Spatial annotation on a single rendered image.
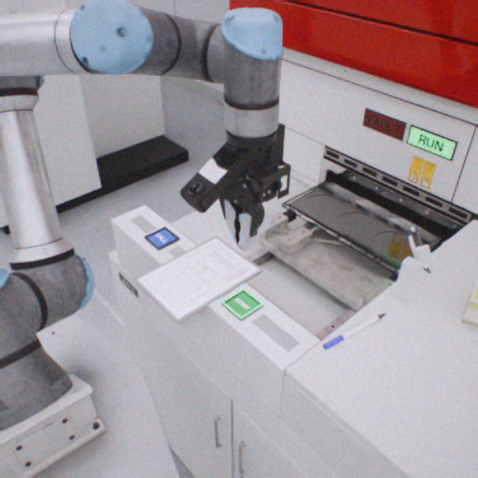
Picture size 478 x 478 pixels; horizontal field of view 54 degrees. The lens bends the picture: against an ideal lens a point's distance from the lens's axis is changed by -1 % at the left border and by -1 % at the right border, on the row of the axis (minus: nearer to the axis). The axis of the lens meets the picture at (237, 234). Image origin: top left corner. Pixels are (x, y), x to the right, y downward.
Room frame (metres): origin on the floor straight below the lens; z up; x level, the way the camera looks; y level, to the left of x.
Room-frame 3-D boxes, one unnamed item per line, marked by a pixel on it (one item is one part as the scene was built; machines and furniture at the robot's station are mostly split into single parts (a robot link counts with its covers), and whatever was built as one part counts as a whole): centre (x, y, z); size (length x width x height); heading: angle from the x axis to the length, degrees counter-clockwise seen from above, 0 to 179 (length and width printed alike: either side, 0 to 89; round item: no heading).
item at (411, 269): (0.64, -0.32, 1.03); 0.06 x 0.04 x 0.13; 131
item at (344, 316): (0.74, -0.30, 0.84); 0.50 x 0.02 x 0.03; 131
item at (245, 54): (0.62, -0.02, 1.41); 0.09 x 0.08 x 0.11; 63
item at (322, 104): (1.19, -0.28, 1.02); 0.82 x 0.03 x 0.40; 41
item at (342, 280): (0.83, -0.19, 0.87); 0.36 x 0.08 x 0.03; 41
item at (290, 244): (0.89, -0.14, 0.89); 0.08 x 0.03 x 0.03; 131
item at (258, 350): (0.71, 0.07, 0.89); 0.55 x 0.09 x 0.14; 41
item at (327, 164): (1.05, -0.39, 0.89); 0.44 x 0.02 x 0.10; 41
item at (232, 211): (0.64, -0.01, 1.14); 0.06 x 0.03 x 0.09; 131
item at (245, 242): (0.61, -0.03, 1.14); 0.06 x 0.03 x 0.09; 131
